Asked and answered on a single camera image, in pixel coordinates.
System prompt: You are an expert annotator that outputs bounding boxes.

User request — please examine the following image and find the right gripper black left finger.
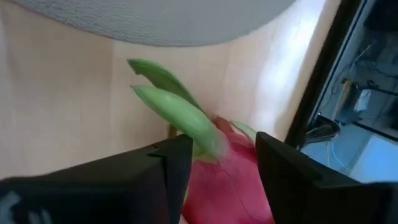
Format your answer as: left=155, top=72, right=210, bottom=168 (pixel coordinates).
left=0, top=133, right=194, bottom=224

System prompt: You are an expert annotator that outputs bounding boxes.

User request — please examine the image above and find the black aluminium table frame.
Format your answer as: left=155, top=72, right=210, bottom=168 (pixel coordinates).
left=284, top=0, right=369, bottom=149

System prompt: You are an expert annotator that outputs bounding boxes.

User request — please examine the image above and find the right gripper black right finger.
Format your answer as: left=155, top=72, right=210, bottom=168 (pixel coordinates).
left=254, top=131, right=398, bottom=224

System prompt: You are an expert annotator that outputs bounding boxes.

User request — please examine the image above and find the pink dragon fruit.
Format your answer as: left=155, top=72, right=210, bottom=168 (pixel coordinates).
left=127, top=58, right=276, bottom=224

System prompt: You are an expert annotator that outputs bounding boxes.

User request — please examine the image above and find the round grey mat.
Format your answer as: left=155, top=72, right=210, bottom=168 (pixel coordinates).
left=9, top=0, right=297, bottom=48

